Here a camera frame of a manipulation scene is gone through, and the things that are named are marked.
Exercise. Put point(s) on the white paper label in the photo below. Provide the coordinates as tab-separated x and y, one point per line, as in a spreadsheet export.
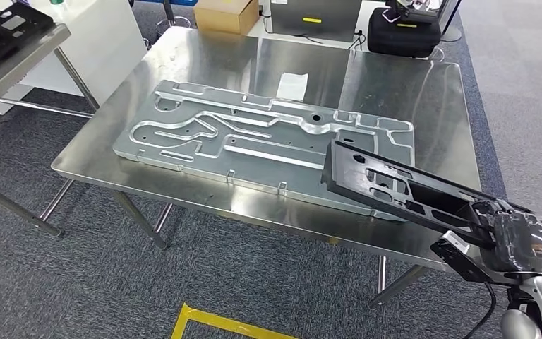
292	86

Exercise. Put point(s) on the brown cardboard box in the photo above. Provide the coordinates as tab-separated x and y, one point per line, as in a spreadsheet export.
226	16

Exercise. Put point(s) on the stainless steel side table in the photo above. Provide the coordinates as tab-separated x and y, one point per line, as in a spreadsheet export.
14	65

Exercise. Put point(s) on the white cabinet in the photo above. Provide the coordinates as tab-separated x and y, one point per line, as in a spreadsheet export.
107	42

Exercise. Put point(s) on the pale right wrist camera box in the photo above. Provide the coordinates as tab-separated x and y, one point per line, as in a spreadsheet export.
458	259

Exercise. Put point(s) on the black plastic plate part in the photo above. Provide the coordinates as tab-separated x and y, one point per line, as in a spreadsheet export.
4	32
346	173

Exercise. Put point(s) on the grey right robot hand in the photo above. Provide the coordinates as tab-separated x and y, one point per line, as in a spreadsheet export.
523	243

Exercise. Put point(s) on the black carry bag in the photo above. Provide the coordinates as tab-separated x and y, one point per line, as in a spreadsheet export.
402	39

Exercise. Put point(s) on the grey metal equipment case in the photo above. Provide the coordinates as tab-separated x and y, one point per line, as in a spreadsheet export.
318	21

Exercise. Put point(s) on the stainless steel workbench table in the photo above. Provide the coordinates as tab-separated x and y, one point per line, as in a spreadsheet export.
383	84

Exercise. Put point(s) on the stamped sheet metal panel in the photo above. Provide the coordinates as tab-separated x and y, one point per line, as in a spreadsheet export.
261	154

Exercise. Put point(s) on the yellow floor tape rectangle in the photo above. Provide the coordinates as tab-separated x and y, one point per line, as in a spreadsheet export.
215	322

